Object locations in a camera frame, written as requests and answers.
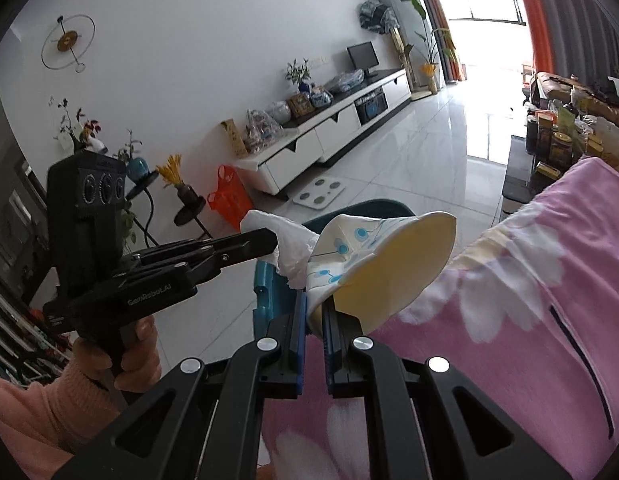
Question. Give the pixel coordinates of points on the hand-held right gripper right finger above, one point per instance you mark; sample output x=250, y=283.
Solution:
x=331, y=350

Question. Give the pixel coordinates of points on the dark wall shelf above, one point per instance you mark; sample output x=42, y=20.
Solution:
x=9, y=220

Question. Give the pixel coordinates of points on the plastic wrapped ornament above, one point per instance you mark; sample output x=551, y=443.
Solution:
x=262, y=130

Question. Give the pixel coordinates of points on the small plant in porcelain vase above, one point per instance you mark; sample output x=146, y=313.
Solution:
x=298, y=74

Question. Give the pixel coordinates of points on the yellow patterned box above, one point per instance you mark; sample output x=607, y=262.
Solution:
x=234, y=138

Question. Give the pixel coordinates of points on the white bathroom scale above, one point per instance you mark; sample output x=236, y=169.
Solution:
x=319, y=191

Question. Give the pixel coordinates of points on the orange plastic bag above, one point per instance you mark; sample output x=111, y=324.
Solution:
x=229, y=197

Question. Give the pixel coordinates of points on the white standing air conditioner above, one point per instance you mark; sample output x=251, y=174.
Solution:
x=402, y=10

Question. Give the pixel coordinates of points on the green brown sofa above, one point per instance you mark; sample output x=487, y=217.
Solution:
x=564, y=87

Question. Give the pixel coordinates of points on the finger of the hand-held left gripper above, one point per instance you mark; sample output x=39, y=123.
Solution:
x=239, y=250
x=164, y=250

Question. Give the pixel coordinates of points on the teal chair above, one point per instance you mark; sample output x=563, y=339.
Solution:
x=274, y=290

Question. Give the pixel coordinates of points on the yellow flowers in dark vase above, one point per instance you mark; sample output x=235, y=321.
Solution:
x=177, y=175

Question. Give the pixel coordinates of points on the black tiered plant stand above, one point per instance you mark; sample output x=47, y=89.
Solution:
x=189, y=216

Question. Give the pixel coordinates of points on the small green leafy plant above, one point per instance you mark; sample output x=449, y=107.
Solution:
x=128, y=225

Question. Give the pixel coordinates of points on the plastic wrapped round jar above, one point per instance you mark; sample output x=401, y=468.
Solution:
x=278, y=111

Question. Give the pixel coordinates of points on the floral paper cup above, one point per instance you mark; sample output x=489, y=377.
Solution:
x=389, y=270

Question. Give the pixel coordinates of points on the dark coffee table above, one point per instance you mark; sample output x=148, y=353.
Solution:
x=517, y=180

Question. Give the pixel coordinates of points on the thin dark stick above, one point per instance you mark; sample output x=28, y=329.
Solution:
x=584, y=360

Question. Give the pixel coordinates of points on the tall plant in yellow pot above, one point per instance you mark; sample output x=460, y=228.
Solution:
x=429, y=72

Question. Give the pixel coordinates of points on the plastic wrapped flat dish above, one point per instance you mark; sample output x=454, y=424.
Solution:
x=343, y=81

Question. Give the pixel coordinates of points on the plant in teal vase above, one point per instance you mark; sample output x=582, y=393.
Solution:
x=137, y=167

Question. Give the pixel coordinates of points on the blue patterned cloth bundle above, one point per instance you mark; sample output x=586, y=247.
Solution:
x=377, y=16

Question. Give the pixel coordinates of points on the black built-in oven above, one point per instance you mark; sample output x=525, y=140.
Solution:
x=371, y=106

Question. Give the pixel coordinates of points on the gold decorative box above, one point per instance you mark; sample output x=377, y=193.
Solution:
x=301, y=105

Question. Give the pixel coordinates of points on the person's left forearm pink sleeve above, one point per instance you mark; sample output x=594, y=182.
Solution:
x=34, y=410

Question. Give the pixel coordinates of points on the orange grey wide curtain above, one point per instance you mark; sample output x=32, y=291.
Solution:
x=574, y=5

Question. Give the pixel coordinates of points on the dried branches in vase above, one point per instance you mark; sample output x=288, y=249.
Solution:
x=77, y=135

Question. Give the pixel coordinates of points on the blue white porcelain jar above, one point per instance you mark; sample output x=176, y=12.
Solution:
x=320, y=96

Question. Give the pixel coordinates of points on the orange grey narrow curtain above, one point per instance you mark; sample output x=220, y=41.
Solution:
x=442, y=20

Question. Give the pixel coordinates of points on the group of jars and boxes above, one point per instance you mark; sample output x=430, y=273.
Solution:
x=564, y=135

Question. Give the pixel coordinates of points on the white long media cabinet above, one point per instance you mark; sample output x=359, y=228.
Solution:
x=334, y=130

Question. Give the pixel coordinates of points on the person's left hand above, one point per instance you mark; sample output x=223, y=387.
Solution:
x=139, y=355

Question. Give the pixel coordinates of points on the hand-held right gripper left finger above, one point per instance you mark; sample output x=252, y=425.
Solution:
x=301, y=350

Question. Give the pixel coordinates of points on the white tissue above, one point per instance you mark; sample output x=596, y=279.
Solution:
x=289, y=240

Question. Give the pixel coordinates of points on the gold floor stand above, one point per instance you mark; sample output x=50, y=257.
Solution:
x=404, y=55

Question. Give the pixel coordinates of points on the round metal wall clock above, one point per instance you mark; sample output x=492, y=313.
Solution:
x=68, y=41

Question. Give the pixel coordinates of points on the pink floral blanket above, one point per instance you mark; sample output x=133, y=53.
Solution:
x=514, y=285

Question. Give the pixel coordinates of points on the black monitor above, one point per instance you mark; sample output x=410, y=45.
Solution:
x=363, y=57

